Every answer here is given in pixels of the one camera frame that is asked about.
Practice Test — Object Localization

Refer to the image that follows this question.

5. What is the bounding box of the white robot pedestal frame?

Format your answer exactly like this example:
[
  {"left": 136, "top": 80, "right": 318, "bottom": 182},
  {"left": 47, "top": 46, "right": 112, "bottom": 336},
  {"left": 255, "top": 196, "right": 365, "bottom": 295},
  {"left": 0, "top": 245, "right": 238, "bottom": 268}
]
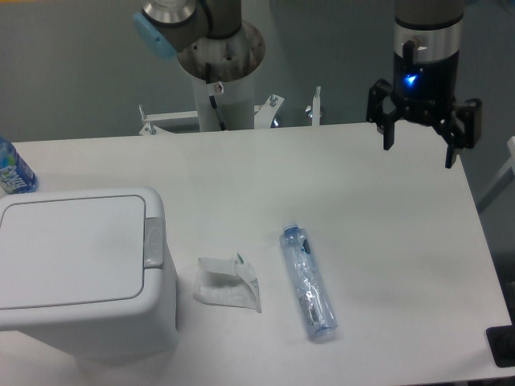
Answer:
[{"left": 138, "top": 68, "right": 326, "bottom": 136}]

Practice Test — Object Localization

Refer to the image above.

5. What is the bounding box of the white frame at right edge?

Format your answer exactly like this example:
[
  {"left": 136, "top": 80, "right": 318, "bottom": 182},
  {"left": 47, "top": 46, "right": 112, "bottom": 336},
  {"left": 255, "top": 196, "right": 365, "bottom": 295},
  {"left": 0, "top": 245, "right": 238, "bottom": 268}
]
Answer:
[{"left": 476, "top": 136, "right": 514, "bottom": 214}]

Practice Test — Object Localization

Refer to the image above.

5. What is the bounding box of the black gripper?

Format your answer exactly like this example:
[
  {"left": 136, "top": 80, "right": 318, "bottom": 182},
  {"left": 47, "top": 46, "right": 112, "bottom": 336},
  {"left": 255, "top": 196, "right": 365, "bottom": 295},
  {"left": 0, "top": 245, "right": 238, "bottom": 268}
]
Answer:
[{"left": 366, "top": 52, "right": 482, "bottom": 168}]

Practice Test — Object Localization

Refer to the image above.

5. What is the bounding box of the blue labelled water bottle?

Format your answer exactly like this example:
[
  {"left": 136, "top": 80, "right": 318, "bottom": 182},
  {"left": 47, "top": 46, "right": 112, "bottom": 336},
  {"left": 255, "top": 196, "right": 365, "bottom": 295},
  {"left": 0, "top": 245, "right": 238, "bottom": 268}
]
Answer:
[{"left": 1, "top": 138, "right": 39, "bottom": 195}]

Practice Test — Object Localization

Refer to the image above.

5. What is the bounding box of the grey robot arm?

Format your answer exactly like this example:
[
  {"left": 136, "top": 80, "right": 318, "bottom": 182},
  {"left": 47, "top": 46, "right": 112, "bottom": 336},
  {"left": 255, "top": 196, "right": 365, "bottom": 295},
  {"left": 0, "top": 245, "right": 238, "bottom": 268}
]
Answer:
[{"left": 133, "top": 1, "right": 482, "bottom": 167}]

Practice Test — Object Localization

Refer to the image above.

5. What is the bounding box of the black clamp at table edge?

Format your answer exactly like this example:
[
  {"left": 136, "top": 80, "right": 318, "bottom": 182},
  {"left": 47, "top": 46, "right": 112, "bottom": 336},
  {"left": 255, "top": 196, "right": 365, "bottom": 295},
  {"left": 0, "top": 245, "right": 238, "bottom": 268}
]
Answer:
[{"left": 486, "top": 325, "right": 514, "bottom": 368}]

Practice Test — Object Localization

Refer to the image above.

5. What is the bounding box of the torn white plastic wrapper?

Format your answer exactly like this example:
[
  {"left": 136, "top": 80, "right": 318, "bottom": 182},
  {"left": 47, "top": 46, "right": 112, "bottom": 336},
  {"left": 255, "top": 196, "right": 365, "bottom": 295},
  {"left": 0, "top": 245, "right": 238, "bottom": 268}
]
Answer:
[{"left": 192, "top": 253, "right": 262, "bottom": 313}]

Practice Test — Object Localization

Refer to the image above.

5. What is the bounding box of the white plastic trash can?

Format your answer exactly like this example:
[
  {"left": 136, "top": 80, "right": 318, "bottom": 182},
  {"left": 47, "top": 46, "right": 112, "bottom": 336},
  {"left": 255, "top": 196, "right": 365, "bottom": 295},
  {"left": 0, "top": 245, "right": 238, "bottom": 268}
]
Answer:
[{"left": 1, "top": 187, "right": 179, "bottom": 359}]

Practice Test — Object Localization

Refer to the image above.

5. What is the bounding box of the empty clear plastic bottle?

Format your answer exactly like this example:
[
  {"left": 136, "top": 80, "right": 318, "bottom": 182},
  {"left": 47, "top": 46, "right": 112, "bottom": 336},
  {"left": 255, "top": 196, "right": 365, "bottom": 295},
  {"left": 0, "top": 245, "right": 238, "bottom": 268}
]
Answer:
[{"left": 279, "top": 222, "right": 338, "bottom": 342}]

